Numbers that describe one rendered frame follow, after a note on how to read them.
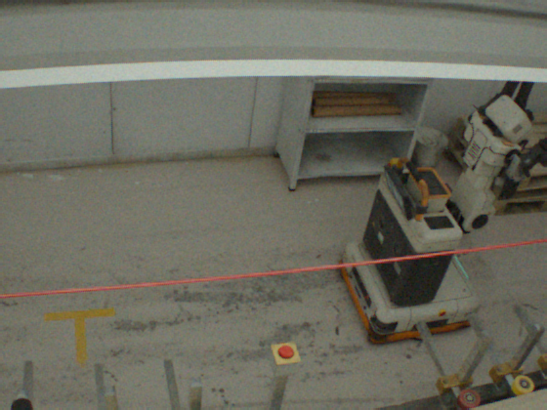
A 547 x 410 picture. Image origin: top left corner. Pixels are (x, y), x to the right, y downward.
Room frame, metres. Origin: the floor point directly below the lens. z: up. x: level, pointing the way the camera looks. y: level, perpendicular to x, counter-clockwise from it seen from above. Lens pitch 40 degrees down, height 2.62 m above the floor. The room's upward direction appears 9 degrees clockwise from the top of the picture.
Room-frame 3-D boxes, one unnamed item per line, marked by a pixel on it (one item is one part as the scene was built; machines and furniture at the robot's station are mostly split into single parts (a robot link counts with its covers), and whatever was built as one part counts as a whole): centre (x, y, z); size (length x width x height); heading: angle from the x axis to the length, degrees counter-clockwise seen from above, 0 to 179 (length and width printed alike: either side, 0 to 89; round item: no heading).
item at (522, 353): (1.42, -1.02, 0.87); 0.04 x 0.04 x 0.48; 21
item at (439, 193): (2.46, -0.73, 0.87); 0.23 x 0.15 x 0.11; 20
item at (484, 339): (1.33, -0.78, 0.90); 0.04 x 0.04 x 0.48; 21
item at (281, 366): (1.07, -0.09, 1.18); 0.07 x 0.07 x 0.08; 21
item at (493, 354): (1.49, -0.95, 0.83); 0.43 x 0.03 x 0.04; 21
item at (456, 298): (2.50, -0.83, 0.16); 0.67 x 0.64 x 0.25; 110
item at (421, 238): (2.47, -0.75, 0.59); 0.55 x 0.34 x 0.83; 20
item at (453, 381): (1.32, -0.76, 0.84); 0.14 x 0.06 x 0.05; 111
